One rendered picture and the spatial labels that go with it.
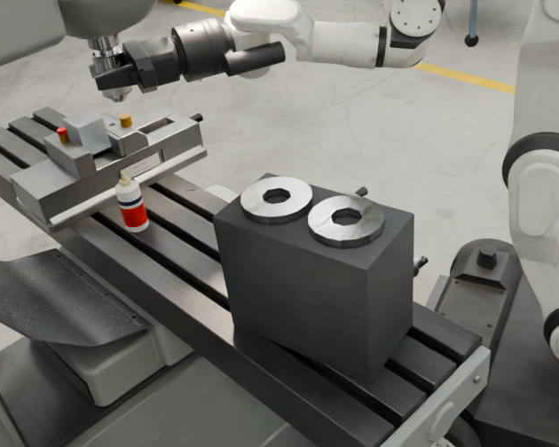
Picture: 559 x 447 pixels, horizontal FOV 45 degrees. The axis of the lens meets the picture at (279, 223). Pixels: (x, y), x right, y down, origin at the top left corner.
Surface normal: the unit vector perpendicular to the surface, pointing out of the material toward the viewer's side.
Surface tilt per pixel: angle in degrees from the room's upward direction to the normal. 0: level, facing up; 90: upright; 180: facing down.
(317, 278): 90
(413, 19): 44
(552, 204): 90
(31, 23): 90
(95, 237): 0
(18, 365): 0
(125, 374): 90
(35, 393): 0
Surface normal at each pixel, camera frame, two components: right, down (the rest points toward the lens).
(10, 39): 0.69, 0.36
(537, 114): -0.45, 0.56
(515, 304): -0.11, -0.80
